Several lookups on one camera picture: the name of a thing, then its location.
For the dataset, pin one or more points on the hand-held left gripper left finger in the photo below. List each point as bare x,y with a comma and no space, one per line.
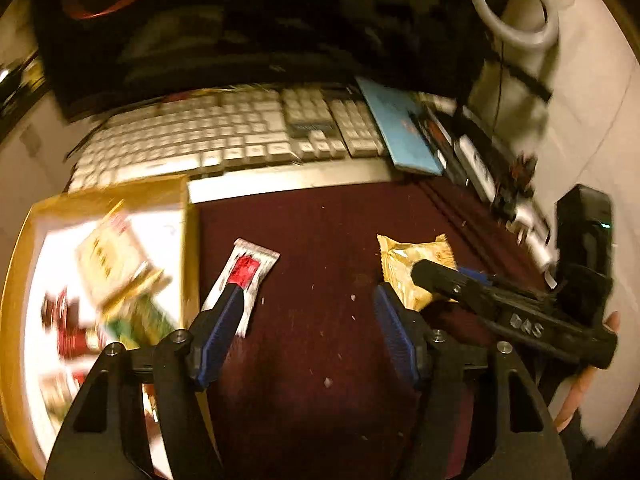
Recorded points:
225,320

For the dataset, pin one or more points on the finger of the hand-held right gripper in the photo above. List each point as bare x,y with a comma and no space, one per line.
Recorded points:
477,275
520,327

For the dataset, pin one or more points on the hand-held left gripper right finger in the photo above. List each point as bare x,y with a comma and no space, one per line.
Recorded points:
392,330

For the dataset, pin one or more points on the red white snack packet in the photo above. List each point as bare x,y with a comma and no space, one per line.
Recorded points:
247,270

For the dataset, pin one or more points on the white foam box yellow tape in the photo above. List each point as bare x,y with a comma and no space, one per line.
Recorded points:
165,230

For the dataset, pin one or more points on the dark red snack packet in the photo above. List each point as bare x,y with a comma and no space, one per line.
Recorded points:
75,340

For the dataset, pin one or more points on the person's right hand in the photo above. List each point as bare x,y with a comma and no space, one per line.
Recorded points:
572,395

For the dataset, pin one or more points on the white plug adapter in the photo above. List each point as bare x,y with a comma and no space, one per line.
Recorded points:
535,240

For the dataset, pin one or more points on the green snack packet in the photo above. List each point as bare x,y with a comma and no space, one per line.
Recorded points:
145,320

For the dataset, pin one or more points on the maroon table mat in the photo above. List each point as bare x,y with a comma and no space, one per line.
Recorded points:
310,260

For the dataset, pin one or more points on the white small device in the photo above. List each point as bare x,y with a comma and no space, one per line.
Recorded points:
472,160

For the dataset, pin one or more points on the yellow white snack packet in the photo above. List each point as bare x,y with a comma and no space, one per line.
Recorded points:
110,255

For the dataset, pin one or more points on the black small box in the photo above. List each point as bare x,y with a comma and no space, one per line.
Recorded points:
435,135

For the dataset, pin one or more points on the blue notebook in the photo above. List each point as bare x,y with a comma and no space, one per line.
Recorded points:
400,130

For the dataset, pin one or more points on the white keyboard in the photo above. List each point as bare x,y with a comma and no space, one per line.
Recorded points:
200,135

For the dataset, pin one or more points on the black monitor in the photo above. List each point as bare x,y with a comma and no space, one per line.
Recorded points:
225,35

